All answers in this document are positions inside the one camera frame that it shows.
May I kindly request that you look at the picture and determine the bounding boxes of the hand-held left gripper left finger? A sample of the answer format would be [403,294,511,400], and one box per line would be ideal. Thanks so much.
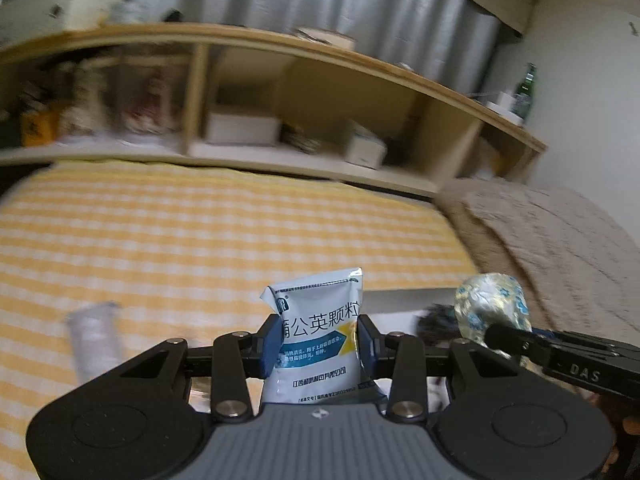
[112,314,283,423]

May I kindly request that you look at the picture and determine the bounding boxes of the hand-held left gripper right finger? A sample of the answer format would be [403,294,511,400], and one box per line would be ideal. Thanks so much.
[357,314,526,422]

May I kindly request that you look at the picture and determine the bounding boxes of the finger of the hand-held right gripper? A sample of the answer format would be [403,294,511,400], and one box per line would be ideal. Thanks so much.
[486,324,556,361]

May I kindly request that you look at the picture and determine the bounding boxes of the floral foil packet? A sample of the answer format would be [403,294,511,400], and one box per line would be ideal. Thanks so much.
[452,272,533,356]

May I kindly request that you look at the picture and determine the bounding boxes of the white and blue medicine packet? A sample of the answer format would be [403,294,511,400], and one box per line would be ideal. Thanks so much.
[260,267,383,406]

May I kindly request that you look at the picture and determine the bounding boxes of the white cardboard box tray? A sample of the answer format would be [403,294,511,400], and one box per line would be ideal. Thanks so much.
[362,287,458,406]

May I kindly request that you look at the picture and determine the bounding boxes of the beige fluffy blanket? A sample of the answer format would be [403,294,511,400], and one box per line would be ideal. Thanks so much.
[440,180,640,391]

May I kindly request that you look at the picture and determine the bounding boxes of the yellow checked bedsheet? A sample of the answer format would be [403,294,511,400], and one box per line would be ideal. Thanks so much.
[0,160,481,480]

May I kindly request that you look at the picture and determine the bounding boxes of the white tissue box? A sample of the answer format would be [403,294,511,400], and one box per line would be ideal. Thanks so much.
[345,120,388,170]

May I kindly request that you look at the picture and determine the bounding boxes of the small striped bundle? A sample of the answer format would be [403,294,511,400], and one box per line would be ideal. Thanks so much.
[280,122,321,153]

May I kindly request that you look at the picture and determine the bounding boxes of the open white cardboard box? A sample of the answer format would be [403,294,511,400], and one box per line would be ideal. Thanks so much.
[202,102,281,147]

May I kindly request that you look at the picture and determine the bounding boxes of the white power strip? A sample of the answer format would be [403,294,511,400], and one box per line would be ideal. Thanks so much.
[485,100,526,123]

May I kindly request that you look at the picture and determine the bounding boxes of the green glass bottle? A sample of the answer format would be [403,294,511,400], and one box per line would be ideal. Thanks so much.
[510,62,538,123]

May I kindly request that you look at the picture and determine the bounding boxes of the clear doll display case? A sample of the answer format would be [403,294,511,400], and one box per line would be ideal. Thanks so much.
[65,60,116,136]
[122,60,176,136]

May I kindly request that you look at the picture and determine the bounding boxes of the long wooden shelf unit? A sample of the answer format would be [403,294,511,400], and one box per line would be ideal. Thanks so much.
[0,22,548,201]

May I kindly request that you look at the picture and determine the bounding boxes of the small yellow box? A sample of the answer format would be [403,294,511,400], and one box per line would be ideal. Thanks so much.
[20,112,56,148]

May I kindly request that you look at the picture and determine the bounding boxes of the white storage box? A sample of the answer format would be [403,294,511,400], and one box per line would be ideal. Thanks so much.
[0,0,126,46]

